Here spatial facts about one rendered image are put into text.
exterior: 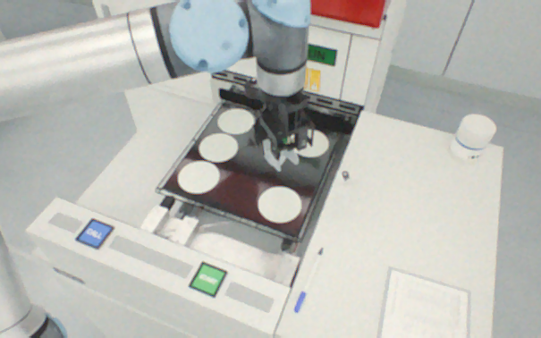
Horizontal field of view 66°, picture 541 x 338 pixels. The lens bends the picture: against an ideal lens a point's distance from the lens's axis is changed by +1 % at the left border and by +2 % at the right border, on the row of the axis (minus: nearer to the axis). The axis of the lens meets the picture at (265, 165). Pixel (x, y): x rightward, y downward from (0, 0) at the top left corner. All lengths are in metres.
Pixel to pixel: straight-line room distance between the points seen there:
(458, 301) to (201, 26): 0.66
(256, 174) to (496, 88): 2.08
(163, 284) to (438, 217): 0.57
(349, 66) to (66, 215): 0.73
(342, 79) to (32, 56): 0.78
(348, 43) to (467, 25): 1.68
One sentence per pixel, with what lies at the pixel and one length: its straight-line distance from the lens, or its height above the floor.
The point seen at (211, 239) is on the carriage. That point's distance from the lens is 0.96.
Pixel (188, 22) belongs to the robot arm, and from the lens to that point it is 0.41.
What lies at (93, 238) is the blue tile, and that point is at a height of 0.96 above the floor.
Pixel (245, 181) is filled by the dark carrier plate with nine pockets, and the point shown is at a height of 0.90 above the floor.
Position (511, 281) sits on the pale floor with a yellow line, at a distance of 2.15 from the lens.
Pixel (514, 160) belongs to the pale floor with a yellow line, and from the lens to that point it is 2.62.
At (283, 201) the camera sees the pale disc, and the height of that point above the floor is 0.90.
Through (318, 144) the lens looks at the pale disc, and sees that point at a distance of 1.11.
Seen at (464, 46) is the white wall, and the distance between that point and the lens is 2.72.
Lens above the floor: 1.70
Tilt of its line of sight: 50 degrees down
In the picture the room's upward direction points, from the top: straight up
